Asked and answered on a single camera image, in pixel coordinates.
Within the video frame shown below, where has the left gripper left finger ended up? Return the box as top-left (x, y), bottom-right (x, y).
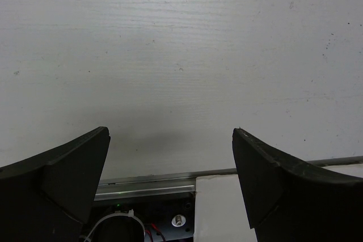
top-left (1, 127), bottom-right (111, 241)

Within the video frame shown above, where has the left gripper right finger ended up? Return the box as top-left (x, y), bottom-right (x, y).
top-left (233, 129), bottom-right (362, 241)

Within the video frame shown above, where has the aluminium rail frame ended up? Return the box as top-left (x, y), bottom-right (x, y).
top-left (93, 155), bottom-right (363, 202)

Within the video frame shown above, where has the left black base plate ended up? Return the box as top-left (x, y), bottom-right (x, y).
top-left (78, 193), bottom-right (195, 241)

